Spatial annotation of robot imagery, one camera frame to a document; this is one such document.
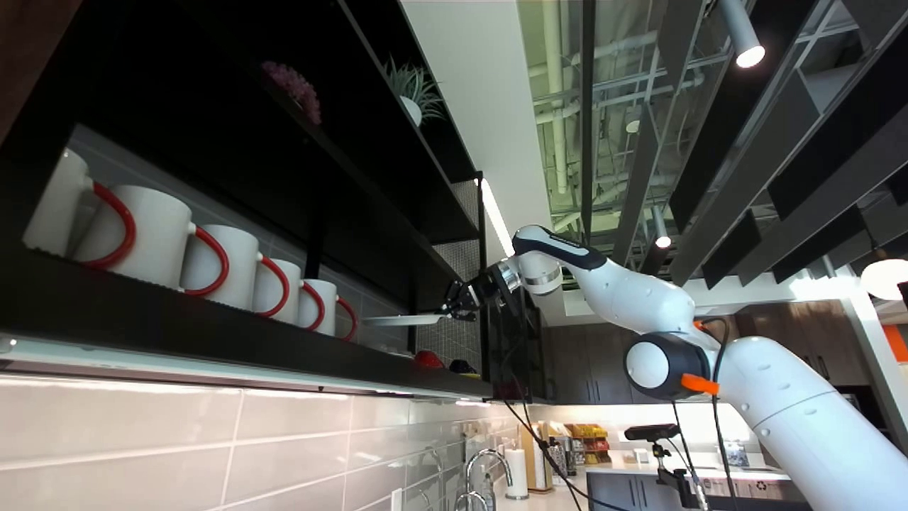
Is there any white paper towel roll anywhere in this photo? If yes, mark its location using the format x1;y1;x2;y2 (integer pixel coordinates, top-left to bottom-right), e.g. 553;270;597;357
502;446;533;503

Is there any white round plate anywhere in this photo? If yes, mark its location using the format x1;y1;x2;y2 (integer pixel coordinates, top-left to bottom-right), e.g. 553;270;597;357
361;310;456;333

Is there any white mug red handle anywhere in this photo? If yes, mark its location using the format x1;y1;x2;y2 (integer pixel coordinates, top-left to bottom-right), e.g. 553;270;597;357
332;295;364;347
299;276;342;336
183;222;264;313
254;253;308;321
24;145;96;259
72;181;198;289

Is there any dark wall shelf unit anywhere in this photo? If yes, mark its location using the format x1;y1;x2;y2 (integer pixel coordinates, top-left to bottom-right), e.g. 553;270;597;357
0;0;493;400

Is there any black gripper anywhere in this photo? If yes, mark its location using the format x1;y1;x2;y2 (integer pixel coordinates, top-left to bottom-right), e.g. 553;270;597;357
439;265;515;319

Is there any black camera on stand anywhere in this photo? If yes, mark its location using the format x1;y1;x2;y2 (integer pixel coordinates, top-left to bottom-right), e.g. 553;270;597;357
621;419;706;507

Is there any chrome faucet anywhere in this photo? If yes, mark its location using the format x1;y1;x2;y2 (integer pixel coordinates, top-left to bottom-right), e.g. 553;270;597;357
451;444;506;511

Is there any ceiling spot lamp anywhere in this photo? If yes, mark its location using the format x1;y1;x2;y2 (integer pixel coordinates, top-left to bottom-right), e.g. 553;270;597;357
719;0;769;70

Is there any thick black cable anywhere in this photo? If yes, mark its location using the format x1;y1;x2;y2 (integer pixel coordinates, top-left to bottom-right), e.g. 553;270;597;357
500;394;627;511

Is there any green plant white pot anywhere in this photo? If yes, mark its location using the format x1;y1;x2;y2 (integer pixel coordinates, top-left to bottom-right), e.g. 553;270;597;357
381;53;448;131

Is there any wooden board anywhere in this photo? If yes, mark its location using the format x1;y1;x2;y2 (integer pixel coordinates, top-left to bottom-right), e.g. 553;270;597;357
523;419;563;493

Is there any under-shelf light strip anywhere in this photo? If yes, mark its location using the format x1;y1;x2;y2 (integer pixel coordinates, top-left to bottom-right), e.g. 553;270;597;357
0;330;493;407

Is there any purple flower ornament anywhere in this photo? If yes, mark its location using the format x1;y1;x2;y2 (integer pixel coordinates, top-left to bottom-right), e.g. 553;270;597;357
258;59;323;131

